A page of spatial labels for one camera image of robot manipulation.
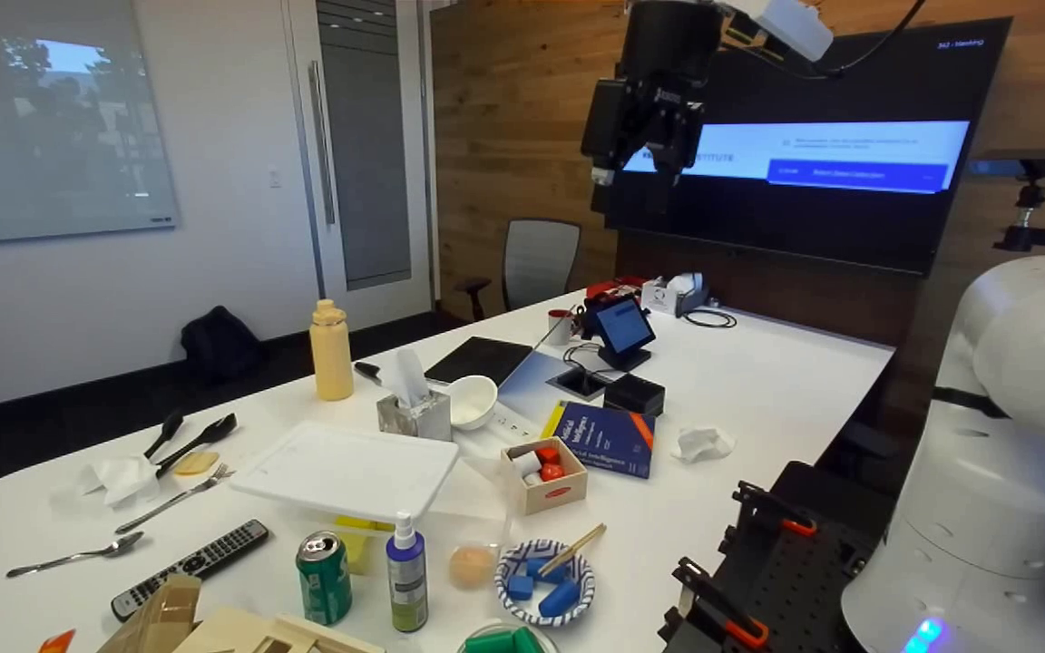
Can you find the crumpled white tissue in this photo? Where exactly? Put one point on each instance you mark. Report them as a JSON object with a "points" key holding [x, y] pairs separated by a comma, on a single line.
{"points": [[702, 445]]}

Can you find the black tablet on stand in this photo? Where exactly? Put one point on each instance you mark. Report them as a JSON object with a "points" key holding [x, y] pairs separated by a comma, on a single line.
{"points": [[617, 329]]}

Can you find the yellow plastic container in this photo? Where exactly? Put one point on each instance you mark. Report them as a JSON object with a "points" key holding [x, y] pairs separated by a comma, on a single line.
{"points": [[360, 544]]}

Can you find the black marker pen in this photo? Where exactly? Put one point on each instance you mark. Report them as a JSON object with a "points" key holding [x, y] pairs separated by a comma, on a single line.
{"points": [[367, 372]]}

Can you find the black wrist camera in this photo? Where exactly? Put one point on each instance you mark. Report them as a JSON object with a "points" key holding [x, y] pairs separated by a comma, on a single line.
{"points": [[609, 120]]}

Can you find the silver spoon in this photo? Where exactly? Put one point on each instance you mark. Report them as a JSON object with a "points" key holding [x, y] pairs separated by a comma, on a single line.
{"points": [[172, 500]]}

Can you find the crumpled white plastic wrap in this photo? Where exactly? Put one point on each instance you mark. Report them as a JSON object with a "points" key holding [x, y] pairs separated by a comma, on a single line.
{"points": [[111, 482]]}

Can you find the green soda can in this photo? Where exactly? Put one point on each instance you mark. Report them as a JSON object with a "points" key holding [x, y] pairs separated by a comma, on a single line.
{"points": [[323, 584]]}

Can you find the wall whiteboard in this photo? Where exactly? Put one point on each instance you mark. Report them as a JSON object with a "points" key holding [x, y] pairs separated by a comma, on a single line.
{"points": [[53, 120]]}

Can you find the flat black tablet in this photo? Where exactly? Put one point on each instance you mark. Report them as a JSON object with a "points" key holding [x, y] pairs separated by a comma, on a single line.
{"points": [[476, 361]]}

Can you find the wooden toy box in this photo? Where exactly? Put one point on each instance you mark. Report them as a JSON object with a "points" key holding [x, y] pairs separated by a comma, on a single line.
{"points": [[553, 495]]}

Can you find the black remote control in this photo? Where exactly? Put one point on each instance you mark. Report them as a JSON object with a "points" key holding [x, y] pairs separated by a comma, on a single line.
{"points": [[192, 567]]}

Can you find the large black wall display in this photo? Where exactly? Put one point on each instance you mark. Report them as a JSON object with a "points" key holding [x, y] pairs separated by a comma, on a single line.
{"points": [[816, 224]]}

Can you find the black kitchen utensil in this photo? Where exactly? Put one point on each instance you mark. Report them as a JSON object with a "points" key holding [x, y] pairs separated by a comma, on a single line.
{"points": [[167, 428]]}

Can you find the silver fork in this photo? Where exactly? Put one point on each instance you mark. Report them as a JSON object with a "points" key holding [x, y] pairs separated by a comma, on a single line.
{"points": [[120, 548]]}

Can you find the small orange object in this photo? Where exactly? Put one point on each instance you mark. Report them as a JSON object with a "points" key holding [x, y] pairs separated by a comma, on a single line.
{"points": [[59, 645]]}

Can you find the small white bowl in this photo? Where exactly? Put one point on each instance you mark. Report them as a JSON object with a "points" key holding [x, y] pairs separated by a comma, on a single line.
{"points": [[547, 633]]}

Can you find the blue hardcover book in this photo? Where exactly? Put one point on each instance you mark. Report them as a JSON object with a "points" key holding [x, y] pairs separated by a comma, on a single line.
{"points": [[603, 442]]}

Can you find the white door with glass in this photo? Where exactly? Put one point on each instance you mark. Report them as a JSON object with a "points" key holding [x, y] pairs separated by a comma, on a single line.
{"points": [[366, 156]]}

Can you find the brown cardboard box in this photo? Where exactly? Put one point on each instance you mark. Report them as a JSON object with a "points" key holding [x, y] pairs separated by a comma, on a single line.
{"points": [[160, 619]]}

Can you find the white tissue sheet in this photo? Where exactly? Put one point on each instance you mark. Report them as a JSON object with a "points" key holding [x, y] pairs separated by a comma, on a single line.
{"points": [[409, 372]]}

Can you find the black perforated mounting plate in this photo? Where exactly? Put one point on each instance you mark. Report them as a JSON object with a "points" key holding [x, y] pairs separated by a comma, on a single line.
{"points": [[816, 567]]}

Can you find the small white box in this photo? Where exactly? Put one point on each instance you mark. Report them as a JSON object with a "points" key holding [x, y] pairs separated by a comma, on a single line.
{"points": [[679, 294]]}

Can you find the black orange clamp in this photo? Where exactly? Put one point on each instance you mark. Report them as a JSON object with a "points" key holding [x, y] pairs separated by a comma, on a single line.
{"points": [[777, 511], [723, 602]]}

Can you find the grey tissue box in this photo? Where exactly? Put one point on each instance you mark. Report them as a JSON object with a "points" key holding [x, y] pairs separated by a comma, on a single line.
{"points": [[414, 420]]}

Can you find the small red device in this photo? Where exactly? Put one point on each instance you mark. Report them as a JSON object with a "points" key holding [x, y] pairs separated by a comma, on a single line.
{"points": [[615, 293]]}

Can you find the black stereo camera bar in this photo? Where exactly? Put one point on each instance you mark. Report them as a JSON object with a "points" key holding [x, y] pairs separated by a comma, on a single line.
{"points": [[1033, 166]]}

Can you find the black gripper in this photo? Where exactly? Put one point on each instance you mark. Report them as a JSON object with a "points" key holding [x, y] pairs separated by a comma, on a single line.
{"points": [[672, 41]]}

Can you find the spray bottle with blue label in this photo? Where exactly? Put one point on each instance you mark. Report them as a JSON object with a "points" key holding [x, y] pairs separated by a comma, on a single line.
{"points": [[409, 584]]}

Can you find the orange red toy piece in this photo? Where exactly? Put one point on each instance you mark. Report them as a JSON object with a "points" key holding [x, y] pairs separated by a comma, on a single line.
{"points": [[553, 466]]}

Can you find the white ceramic bowl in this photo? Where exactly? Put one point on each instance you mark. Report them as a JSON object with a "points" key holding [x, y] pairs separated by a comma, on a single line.
{"points": [[473, 399]]}

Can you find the beige egg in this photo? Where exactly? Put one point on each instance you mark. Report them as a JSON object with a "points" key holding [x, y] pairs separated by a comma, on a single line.
{"points": [[470, 567]]}

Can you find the black spatula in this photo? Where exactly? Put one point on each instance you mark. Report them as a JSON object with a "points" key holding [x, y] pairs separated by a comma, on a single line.
{"points": [[211, 428]]}

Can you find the tan water bottle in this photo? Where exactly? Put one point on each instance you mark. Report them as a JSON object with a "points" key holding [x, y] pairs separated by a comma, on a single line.
{"points": [[331, 357]]}

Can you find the blue patterned bowl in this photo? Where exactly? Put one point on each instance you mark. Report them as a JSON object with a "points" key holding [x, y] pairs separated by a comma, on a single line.
{"points": [[547, 611]]}

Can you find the small black box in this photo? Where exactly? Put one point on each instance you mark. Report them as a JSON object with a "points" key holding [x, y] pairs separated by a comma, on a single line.
{"points": [[632, 396]]}

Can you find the wooden scrub brush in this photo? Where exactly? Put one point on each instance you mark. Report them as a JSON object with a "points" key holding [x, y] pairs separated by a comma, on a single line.
{"points": [[198, 466]]}

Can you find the blue toy block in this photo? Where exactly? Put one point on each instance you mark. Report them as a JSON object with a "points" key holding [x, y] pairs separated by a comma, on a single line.
{"points": [[561, 596], [521, 584], [542, 567]]}

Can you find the white rectangular tray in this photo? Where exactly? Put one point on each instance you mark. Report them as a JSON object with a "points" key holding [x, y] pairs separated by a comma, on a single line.
{"points": [[348, 473]]}

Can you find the grey office chair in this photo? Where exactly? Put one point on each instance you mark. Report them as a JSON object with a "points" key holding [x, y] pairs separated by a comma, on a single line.
{"points": [[542, 254]]}

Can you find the wooden chopstick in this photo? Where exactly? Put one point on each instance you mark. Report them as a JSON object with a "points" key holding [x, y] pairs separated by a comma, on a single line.
{"points": [[576, 548]]}

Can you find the green toy block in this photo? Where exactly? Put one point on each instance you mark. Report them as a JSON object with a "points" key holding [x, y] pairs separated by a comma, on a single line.
{"points": [[505, 639]]}

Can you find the light wooden block toy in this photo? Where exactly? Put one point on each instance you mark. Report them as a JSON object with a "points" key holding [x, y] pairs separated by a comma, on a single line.
{"points": [[269, 638]]}

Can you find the black backpack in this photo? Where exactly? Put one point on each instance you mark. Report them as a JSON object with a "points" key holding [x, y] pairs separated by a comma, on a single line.
{"points": [[218, 345]]}

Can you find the white power strip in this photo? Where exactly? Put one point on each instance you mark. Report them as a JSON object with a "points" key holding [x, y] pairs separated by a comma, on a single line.
{"points": [[505, 421]]}

